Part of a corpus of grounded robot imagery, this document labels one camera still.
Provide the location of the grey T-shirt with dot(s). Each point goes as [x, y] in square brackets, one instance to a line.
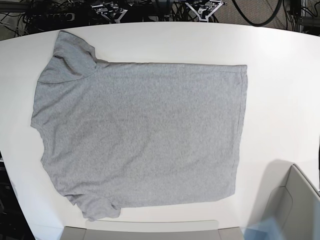
[131, 135]

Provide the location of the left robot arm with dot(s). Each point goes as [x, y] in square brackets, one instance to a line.
[204, 9]

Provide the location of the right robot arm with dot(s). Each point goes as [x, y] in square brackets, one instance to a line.
[110, 11]

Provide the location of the grey chair at right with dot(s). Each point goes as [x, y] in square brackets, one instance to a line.
[293, 210]

